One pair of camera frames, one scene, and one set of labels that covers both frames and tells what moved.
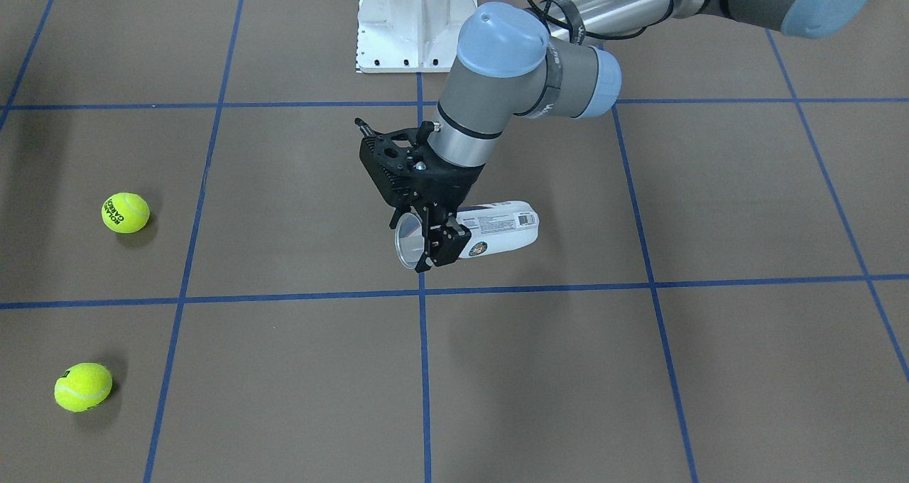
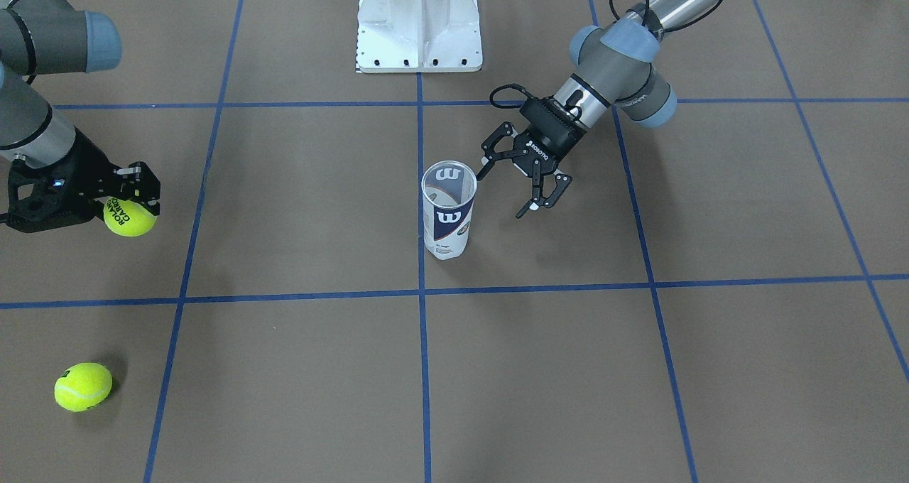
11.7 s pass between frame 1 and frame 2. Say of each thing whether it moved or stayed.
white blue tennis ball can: moved
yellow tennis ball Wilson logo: stayed
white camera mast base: stayed
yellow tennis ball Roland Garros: stayed
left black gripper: moved
